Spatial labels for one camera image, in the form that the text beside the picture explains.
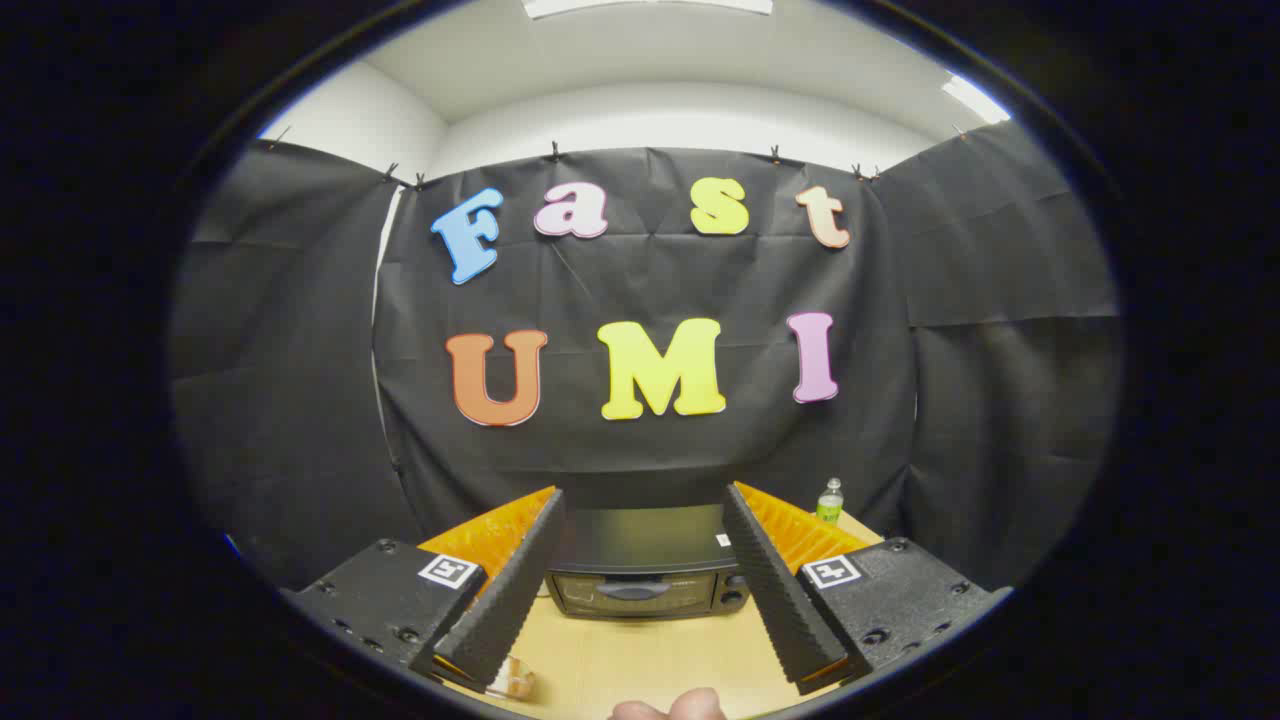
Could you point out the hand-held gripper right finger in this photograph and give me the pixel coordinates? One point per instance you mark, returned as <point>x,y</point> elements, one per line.
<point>780,600</point>

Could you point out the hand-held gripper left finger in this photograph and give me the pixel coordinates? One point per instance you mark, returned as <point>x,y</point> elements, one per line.
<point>510,600</point>

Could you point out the white bread sandwich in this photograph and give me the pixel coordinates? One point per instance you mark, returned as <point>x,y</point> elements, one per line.
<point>515,682</point>

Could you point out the black toaster oven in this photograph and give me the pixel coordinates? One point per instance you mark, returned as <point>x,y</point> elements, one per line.
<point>640,540</point>

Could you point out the green plastic bottle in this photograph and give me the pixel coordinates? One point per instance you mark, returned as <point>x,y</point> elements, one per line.
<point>830,505</point>

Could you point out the ceiling light panel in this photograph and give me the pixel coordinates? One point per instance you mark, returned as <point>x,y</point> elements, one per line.
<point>975,98</point>
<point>650,5</point>

